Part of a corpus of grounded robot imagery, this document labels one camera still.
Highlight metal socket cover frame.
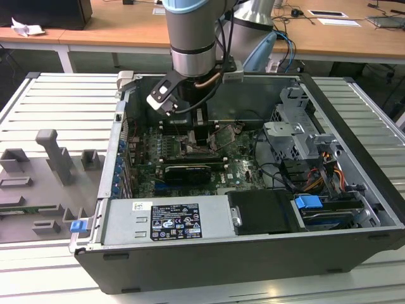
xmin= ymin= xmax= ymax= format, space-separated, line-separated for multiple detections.
xmin=208 ymin=124 xmax=237 ymax=153

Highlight CPU socket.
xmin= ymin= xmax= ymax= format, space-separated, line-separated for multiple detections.
xmin=178 ymin=134 xmax=221 ymax=158

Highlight black RAM stick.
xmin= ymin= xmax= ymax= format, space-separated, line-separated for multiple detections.
xmin=161 ymin=121 xmax=220 ymax=136

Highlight pale blue teach pendant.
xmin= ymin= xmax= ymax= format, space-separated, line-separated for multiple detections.
xmin=243 ymin=30 xmax=278 ymax=72

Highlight black graphics card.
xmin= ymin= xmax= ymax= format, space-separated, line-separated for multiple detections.
xmin=164 ymin=163 xmax=212 ymax=186

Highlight wooden desk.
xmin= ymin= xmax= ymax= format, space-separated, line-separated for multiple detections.
xmin=0 ymin=0 xmax=405 ymax=73

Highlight green motherboard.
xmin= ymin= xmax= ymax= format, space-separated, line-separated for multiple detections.
xmin=126 ymin=122 xmax=287 ymax=199

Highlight silver metal drive cage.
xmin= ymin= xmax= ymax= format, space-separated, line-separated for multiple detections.
xmin=262 ymin=87 xmax=343 ymax=163

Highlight silver power supply unit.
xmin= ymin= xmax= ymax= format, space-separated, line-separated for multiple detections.
xmin=103 ymin=194 xmax=237 ymax=247

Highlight hard disk in blue carrier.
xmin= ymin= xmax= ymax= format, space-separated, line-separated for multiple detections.
xmin=293 ymin=195 xmax=364 ymax=231

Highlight black box on desk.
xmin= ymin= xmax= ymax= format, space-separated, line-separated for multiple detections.
xmin=0 ymin=0 xmax=93 ymax=31

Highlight white paper sheet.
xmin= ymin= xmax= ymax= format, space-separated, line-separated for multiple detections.
xmin=317 ymin=18 xmax=363 ymax=28

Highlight crumpled white paper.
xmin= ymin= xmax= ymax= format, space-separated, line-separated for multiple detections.
xmin=11 ymin=17 xmax=46 ymax=39

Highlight black open PC case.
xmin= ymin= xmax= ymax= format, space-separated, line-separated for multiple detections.
xmin=68 ymin=70 xmax=405 ymax=295

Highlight grey parts rack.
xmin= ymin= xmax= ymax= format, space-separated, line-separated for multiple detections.
xmin=0 ymin=129 xmax=107 ymax=244

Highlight green RAM stick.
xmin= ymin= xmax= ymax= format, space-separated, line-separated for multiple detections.
xmin=0 ymin=205 xmax=56 ymax=213

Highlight transparent plastic folder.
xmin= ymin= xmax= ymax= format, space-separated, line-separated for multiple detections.
xmin=366 ymin=14 xmax=405 ymax=32

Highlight white wrist camera black mount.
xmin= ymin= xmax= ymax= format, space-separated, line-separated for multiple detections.
xmin=146 ymin=75 xmax=180 ymax=117

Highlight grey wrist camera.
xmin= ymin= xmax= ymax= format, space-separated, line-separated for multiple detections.
xmin=220 ymin=60 xmax=246 ymax=84

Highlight grey case handle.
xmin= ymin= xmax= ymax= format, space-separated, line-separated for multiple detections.
xmin=116 ymin=70 xmax=137 ymax=93

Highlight blue cable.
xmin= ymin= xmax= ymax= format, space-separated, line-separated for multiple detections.
xmin=274 ymin=29 xmax=297 ymax=74

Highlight orange and yellow wires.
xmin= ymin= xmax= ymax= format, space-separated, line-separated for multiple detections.
xmin=305 ymin=151 xmax=348 ymax=193

